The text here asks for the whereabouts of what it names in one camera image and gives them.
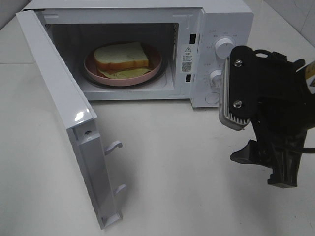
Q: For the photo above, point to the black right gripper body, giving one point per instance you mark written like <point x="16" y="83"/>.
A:
<point x="283" y="105"/>

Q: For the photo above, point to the pink round plate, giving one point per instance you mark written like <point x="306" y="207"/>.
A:
<point x="123" y="64"/>

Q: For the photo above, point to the upper white round knob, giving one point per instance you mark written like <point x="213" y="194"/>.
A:
<point x="223" y="47"/>

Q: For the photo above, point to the round white door button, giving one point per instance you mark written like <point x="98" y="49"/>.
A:
<point x="212" y="98"/>

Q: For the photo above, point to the white warning label sticker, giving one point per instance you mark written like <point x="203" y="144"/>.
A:
<point x="188" y="55"/>

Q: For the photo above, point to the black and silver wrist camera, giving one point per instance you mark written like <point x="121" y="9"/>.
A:
<point x="238" y="89"/>

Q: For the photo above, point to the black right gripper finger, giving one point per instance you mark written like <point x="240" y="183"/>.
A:
<point x="252" y="153"/>
<point x="285" y="165"/>

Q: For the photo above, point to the white round knob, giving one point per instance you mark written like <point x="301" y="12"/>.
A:
<point x="215" y="78"/>
<point x="223" y="47"/>

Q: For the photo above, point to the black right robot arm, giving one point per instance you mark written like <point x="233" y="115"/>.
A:
<point x="308" y="81"/>

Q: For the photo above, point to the white bread sandwich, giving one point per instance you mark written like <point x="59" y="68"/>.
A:
<point x="121" y="61"/>

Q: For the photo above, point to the lower white round knob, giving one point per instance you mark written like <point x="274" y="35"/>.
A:
<point x="215" y="78"/>

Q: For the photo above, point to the white microwave door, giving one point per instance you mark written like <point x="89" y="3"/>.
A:
<point x="78" y="118"/>

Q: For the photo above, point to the white microwave oven body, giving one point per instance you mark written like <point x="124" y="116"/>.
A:
<point x="76" y="27"/>

